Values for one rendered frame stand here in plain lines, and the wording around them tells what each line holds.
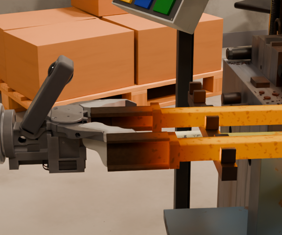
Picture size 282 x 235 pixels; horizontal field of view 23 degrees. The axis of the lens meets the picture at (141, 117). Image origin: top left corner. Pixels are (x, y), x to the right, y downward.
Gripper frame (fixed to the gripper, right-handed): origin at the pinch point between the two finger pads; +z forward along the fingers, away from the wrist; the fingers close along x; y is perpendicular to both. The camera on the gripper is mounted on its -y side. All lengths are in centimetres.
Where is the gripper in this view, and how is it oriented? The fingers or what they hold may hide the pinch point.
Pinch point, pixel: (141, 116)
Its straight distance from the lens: 100.9
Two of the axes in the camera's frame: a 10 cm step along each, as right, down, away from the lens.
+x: 0.8, 3.5, -9.3
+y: 0.0, 9.4, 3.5
